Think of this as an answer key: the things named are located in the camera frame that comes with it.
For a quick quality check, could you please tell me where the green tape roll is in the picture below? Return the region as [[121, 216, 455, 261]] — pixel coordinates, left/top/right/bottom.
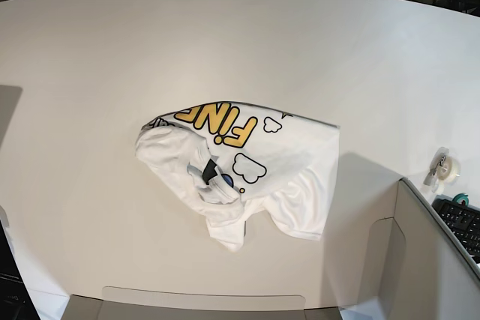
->
[[452, 193, 470, 207]]

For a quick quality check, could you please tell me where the black computer keyboard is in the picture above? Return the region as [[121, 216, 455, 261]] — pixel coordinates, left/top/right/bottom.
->
[[432, 196, 480, 265]]

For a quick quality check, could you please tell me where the clear tape roll dispenser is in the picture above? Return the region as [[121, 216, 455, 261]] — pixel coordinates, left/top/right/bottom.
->
[[423, 147, 461, 194]]

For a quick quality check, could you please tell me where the grey cardboard box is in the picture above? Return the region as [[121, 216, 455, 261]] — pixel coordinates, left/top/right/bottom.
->
[[63, 179, 479, 319]]

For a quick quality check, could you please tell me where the white printed t-shirt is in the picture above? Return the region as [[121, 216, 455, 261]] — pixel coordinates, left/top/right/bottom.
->
[[135, 102, 340, 252]]

